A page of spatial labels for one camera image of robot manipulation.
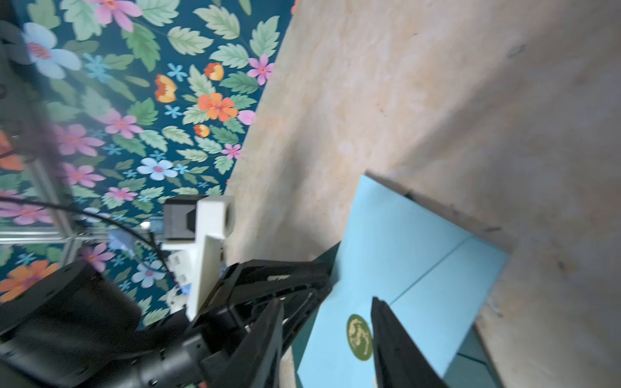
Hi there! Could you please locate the light blue envelope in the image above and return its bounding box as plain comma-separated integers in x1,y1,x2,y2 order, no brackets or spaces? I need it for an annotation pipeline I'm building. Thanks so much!
295,174,510,388

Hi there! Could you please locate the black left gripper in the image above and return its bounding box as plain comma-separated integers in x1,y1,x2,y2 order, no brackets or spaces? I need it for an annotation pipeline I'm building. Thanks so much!
96,260,332,387

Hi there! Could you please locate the dark green envelope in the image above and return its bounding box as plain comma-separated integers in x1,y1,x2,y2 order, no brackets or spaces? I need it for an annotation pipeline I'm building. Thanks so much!
293,239,508,387

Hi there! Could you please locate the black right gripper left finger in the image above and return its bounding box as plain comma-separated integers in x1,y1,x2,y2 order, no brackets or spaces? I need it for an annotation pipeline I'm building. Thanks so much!
210,299,284,388

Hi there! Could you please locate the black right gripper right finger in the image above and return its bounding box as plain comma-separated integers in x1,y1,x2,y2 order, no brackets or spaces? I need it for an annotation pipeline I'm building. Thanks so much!
371,297,447,388

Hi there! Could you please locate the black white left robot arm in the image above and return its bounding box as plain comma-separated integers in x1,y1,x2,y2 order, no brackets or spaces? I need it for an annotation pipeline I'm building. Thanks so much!
1,260,332,387

